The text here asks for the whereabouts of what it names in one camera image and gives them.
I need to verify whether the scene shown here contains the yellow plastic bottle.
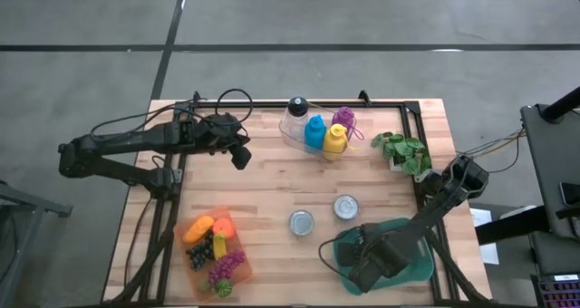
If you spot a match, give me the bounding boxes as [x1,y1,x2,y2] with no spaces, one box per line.
[322,123,350,161]

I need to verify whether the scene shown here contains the green plant white pot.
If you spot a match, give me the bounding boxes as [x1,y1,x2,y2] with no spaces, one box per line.
[371,132,432,183]

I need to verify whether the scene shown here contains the blue plastic bottle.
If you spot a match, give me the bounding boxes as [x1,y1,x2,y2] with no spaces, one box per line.
[304,114,328,149]

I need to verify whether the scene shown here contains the magenta plastic bottle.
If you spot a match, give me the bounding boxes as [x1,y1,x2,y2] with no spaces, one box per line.
[331,106,363,141]

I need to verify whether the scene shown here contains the black rack device with ports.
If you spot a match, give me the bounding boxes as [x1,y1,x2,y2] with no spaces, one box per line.
[529,274,580,308]

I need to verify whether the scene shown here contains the red label tuna can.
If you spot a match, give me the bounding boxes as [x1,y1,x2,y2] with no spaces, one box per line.
[333,194,360,221]

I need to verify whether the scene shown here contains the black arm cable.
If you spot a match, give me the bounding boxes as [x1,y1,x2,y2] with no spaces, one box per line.
[318,226,363,273]
[89,88,255,142]

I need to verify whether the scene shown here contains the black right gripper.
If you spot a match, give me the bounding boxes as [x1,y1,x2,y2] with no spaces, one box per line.
[337,235,411,296]

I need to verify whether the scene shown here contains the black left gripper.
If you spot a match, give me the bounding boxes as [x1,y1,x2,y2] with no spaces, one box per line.
[194,117,253,171]

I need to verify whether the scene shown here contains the clear plastic bin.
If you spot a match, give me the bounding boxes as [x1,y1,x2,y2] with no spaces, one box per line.
[277,111,359,163]

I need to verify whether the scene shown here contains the orange translucent plastic bin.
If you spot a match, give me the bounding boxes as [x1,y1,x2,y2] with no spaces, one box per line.
[174,206,254,303]

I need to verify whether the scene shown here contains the dark blue toy grapes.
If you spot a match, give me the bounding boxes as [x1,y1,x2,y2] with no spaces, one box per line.
[185,233,216,272]

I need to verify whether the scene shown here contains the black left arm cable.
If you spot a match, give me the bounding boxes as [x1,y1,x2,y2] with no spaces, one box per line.
[89,88,255,142]

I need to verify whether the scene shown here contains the teal plastic basket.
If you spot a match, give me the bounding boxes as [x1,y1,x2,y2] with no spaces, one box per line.
[333,217,435,296]

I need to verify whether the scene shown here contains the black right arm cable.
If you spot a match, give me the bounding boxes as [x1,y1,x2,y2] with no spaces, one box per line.
[318,226,363,273]

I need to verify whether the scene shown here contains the green label tuna can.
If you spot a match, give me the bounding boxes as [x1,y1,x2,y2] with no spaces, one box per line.
[288,209,315,237]

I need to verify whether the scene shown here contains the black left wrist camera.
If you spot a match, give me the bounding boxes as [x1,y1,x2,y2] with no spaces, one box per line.
[206,112,239,130]

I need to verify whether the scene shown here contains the white paper sheet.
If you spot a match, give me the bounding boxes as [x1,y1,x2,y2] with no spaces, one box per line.
[469,207,499,266]

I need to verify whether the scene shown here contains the grey cable bundle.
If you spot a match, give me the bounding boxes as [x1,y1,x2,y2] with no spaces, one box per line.
[456,126,527,174]

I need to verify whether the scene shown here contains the black cart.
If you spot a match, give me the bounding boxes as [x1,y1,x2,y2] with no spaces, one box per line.
[520,103,580,273]

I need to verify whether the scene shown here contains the black pole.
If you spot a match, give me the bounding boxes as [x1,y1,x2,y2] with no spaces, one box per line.
[541,85,580,123]

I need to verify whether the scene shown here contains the black aluminium table frame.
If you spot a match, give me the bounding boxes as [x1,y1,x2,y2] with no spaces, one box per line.
[106,90,493,307]

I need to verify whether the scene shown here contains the yellow toy banana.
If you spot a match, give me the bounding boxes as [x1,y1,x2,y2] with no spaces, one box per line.
[212,233,228,261]

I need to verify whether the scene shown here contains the orange toy fruit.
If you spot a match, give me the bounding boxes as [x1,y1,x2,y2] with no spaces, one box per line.
[212,217,237,240]

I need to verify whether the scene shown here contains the red toy grapes with leaf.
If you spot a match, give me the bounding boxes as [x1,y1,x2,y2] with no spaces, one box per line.
[207,248,247,299]

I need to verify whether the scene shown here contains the clear bottle black cap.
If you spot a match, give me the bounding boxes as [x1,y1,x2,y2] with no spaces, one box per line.
[283,96,312,141]

